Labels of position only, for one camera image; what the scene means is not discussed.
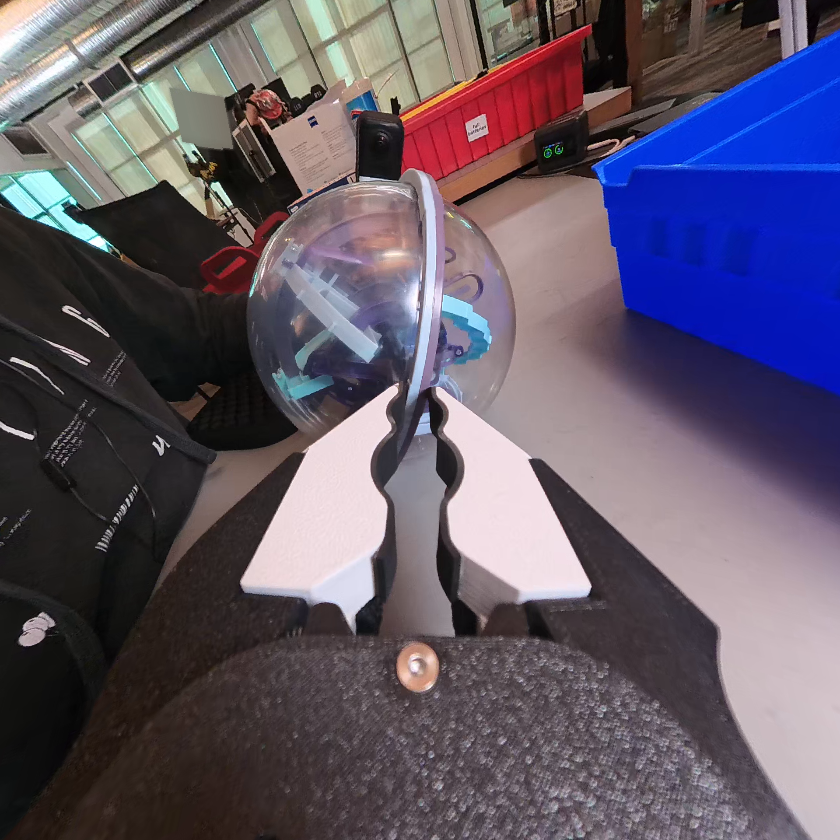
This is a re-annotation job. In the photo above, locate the person's left forearm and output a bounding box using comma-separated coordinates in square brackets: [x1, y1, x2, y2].
[0, 210, 263, 401]

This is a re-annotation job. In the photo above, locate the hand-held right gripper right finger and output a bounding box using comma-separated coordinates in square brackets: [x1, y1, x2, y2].
[427, 390, 592, 618]

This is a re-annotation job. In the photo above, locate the small black device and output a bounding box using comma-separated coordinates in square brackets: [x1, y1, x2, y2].
[532, 108, 592, 174]

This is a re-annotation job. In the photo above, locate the black mesh chair seat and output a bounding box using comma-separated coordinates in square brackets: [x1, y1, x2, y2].
[184, 355, 300, 451]

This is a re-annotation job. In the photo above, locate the clear maze ball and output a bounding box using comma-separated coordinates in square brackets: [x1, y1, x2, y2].
[247, 171, 517, 437]

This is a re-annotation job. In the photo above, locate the red plastic bin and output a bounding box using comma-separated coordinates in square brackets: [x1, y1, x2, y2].
[401, 24, 592, 178]

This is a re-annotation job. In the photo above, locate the red carry bag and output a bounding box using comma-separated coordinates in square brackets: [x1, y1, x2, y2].
[200, 210, 292, 296]

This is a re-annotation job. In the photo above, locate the person's black clothing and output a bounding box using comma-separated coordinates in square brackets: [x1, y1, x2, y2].
[0, 315, 217, 828]

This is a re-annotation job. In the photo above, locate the blue plastic tray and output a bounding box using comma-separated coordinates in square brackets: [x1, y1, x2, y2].
[594, 33, 840, 395]

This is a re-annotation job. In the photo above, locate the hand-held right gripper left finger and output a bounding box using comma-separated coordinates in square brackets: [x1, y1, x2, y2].
[243, 385, 401, 628]

